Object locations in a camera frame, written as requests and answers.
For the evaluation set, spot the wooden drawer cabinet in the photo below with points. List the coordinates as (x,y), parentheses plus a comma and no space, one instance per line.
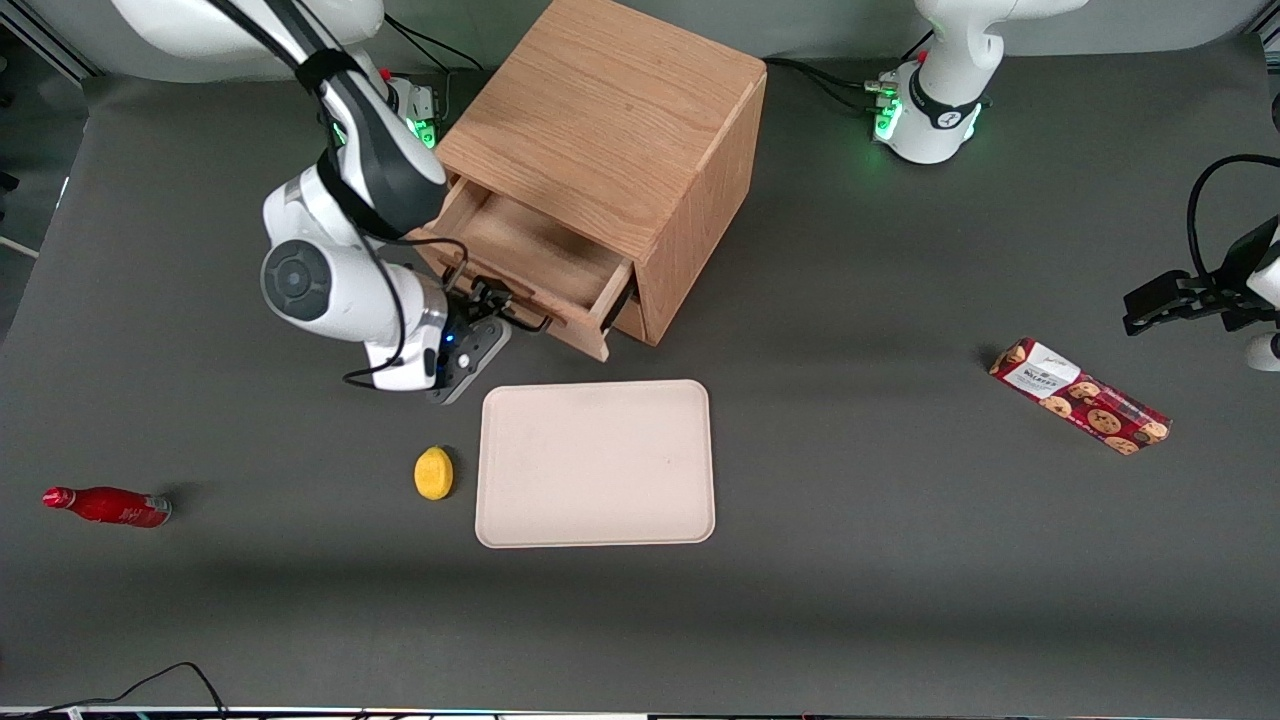
(600,100)

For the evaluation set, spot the red bottle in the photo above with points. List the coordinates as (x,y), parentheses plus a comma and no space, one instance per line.
(115,506)

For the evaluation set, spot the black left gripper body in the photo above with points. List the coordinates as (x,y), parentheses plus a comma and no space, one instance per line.
(1226,284)

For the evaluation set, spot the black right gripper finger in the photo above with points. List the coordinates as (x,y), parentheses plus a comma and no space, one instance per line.
(503,308)
(485,295)

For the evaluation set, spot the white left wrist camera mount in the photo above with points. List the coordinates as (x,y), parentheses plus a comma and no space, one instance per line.
(1265,352)

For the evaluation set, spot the beige plastic tray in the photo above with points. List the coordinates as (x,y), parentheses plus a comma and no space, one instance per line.
(595,462)

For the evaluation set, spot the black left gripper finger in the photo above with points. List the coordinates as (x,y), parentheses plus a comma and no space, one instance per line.
(1170,318)
(1165,290)

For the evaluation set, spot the aluminium frame rail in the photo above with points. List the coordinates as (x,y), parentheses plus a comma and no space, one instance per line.
(50,40)

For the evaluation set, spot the red cookie box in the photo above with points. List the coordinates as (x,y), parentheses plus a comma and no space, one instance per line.
(1085,398)

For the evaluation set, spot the yellow lemon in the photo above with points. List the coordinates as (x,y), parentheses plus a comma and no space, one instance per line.
(433,473)

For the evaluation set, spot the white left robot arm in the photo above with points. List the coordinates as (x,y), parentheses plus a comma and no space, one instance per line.
(940,110)

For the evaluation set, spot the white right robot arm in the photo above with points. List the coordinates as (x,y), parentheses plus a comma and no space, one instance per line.
(340,270)

